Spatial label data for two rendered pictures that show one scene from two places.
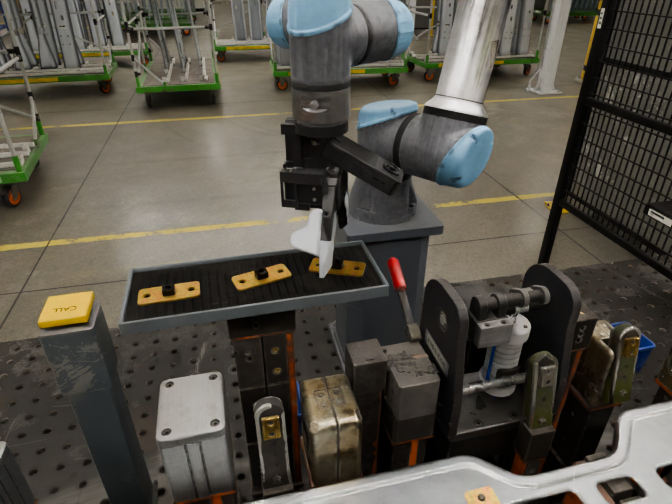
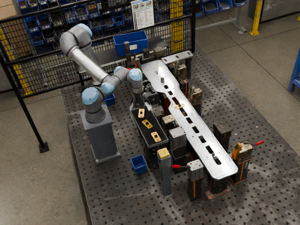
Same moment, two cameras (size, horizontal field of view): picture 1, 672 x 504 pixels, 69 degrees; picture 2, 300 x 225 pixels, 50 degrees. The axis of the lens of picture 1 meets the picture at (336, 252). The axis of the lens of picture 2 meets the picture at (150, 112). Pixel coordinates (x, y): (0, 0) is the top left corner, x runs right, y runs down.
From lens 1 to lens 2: 208 cm
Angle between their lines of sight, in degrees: 71
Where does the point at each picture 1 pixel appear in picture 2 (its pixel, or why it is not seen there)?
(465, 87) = not seen: hidden behind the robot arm
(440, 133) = not seen: hidden behind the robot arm
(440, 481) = (174, 111)
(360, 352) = (158, 114)
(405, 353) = (154, 110)
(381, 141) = (100, 98)
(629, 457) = (164, 91)
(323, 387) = (166, 119)
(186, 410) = (179, 131)
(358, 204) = (101, 117)
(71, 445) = (152, 218)
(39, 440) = not seen: outside the picture
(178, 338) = (102, 209)
